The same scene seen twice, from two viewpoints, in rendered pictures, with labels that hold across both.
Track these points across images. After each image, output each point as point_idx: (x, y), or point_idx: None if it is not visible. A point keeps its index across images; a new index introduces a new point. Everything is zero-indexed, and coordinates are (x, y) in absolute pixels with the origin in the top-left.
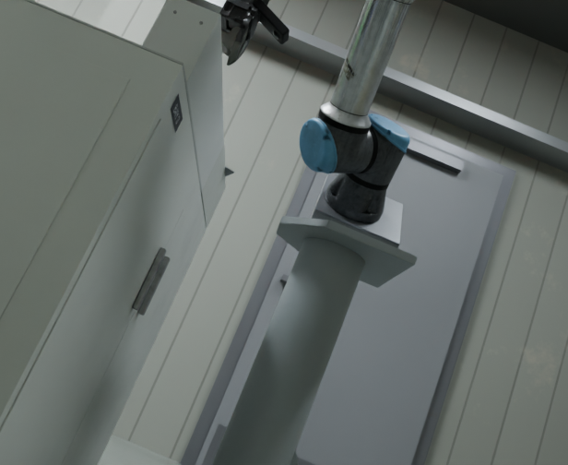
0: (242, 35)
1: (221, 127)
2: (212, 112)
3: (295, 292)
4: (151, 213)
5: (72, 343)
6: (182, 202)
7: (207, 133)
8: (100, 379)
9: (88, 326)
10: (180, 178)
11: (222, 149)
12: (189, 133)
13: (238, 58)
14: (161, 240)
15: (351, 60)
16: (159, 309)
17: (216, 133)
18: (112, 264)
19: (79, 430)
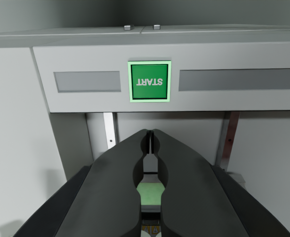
0: (243, 192)
1: (129, 43)
2: (240, 38)
3: None
4: (234, 28)
5: (230, 25)
6: (161, 31)
7: (206, 37)
8: (149, 27)
9: (222, 26)
10: (209, 32)
11: (25, 45)
12: (269, 33)
13: (119, 145)
14: (166, 29)
15: None
16: (57, 30)
17: (152, 41)
18: (245, 26)
19: (140, 26)
